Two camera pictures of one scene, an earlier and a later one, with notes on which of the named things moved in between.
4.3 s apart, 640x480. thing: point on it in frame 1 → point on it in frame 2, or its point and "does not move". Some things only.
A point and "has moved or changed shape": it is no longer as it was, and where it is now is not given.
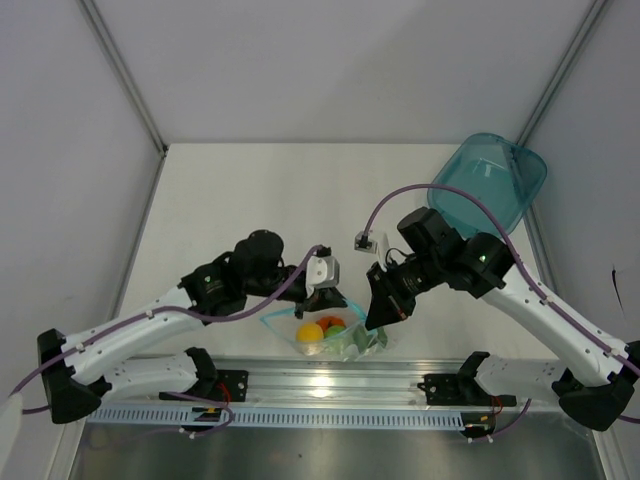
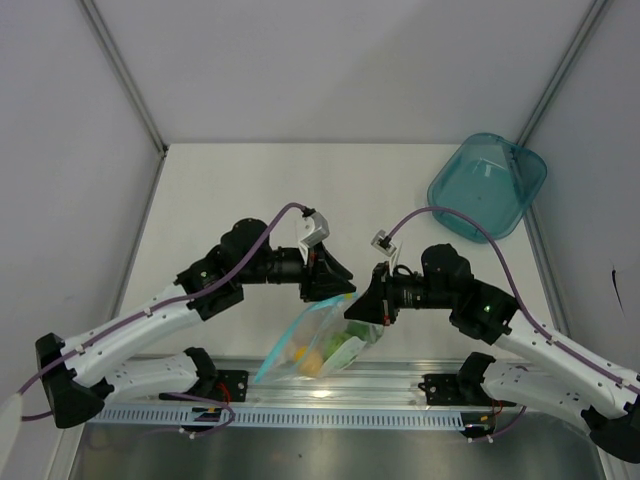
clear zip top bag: x=337 y=333 has moved or changed shape
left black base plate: x=219 y=386 does not move
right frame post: x=564 y=67 does not move
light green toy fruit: x=334 y=331 → x=333 y=342
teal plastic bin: x=500 y=174 does not move
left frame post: x=100 y=25 does not move
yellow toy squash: x=309 y=332 → x=310 y=363
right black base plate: x=456 y=390 does not move
